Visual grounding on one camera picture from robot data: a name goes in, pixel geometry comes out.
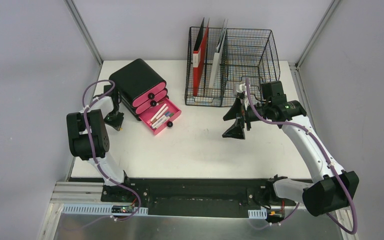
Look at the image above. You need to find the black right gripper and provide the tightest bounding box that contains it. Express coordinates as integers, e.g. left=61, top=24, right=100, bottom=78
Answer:
left=222, top=96, right=272, bottom=140

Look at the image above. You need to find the black pink drawer unit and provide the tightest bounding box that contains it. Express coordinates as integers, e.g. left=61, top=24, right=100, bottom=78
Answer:
left=108, top=58, right=182, bottom=135

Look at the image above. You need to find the teal white pen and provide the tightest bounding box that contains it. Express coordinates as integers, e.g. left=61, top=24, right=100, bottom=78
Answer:
left=156, top=113, right=174, bottom=128

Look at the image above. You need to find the grey notebook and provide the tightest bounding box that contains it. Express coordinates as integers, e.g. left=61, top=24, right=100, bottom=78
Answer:
left=208, top=18, right=229, bottom=89

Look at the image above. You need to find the red notebook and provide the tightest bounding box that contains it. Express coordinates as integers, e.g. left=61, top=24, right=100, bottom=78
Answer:
left=192, top=18, right=209, bottom=97

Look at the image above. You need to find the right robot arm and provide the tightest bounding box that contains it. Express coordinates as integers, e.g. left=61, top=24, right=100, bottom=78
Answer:
left=222, top=81, right=360, bottom=217

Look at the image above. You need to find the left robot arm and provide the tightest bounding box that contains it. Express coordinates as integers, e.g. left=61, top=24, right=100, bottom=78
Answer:
left=66, top=80, right=133, bottom=203

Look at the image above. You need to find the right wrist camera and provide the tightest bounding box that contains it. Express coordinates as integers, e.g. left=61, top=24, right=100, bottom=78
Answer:
left=232, top=83, right=247, bottom=96

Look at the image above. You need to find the black wire mesh organizer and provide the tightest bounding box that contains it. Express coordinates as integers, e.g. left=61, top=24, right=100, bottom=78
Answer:
left=184, top=26, right=281, bottom=107

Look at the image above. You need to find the aluminium frame rail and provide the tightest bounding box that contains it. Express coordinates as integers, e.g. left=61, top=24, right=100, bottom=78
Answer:
left=50, top=181, right=103, bottom=204

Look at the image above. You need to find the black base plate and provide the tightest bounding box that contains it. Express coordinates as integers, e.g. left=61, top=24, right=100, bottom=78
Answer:
left=100, top=178, right=297, bottom=219

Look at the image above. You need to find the white cable duct left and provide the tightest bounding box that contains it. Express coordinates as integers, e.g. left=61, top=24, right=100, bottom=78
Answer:
left=61, top=203, right=149, bottom=217

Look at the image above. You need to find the white cable duct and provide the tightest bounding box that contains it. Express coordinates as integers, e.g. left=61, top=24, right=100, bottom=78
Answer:
left=247, top=208, right=267, bottom=220
left=61, top=203, right=149, bottom=217

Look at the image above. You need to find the white cable duct right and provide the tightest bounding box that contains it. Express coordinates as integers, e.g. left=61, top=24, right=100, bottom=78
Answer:
left=247, top=208, right=267, bottom=220

